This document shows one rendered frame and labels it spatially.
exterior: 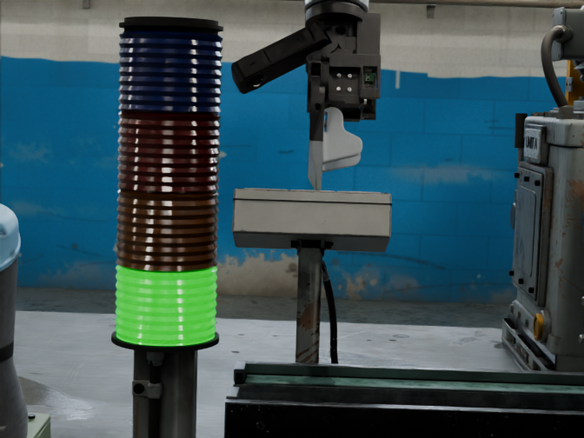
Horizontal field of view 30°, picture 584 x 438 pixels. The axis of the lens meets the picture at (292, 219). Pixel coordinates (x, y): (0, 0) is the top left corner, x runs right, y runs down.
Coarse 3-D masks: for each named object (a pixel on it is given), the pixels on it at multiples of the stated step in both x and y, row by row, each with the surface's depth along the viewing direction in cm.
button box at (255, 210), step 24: (240, 192) 117; (264, 192) 117; (288, 192) 117; (312, 192) 117; (336, 192) 117; (360, 192) 118; (240, 216) 117; (264, 216) 117; (288, 216) 117; (312, 216) 117; (336, 216) 117; (360, 216) 117; (384, 216) 117; (240, 240) 119; (264, 240) 119; (288, 240) 119; (336, 240) 118; (360, 240) 117; (384, 240) 117
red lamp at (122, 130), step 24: (120, 120) 62; (144, 120) 61; (168, 120) 61; (192, 120) 61; (216, 120) 63; (120, 144) 63; (144, 144) 61; (168, 144) 61; (192, 144) 61; (216, 144) 63; (120, 168) 62; (144, 168) 61; (168, 168) 61; (192, 168) 61; (216, 168) 63; (144, 192) 61; (168, 192) 61; (192, 192) 62
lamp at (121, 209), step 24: (120, 192) 62; (216, 192) 64; (120, 216) 63; (144, 216) 61; (168, 216) 61; (192, 216) 62; (216, 216) 64; (120, 240) 63; (144, 240) 61; (168, 240) 61; (192, 240) 62; (216, 240) 64; (120, 264) 63; (144, 264) 62; (168, 264) 62; (192, 264) 62; (216, 264) 64
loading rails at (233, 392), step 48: (240, 384) 99; (288, 384) 99; (336, 384) 99; (384, 384) 100; (432, 384) 100; (480, 384) 101; (528, 384) 101; (576, 384) 102; (240, 432) 89; (288, 432) 89; (336, 432) 89; (384, 432) 89; (432, 432) 89; (480, 432) 88; (528, 432) 89; (576, 432) 89
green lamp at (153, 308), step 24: (120, 288) 63; (144, 288) 62; (168, 288) 62; (192, 288) 62; (120, 312) 63; (144, 312) 62; (168, 312) 62; (192, 312) 62; (120, 336) 63; (144, 336) 62; (168, 336) 62; (192, 336) 63
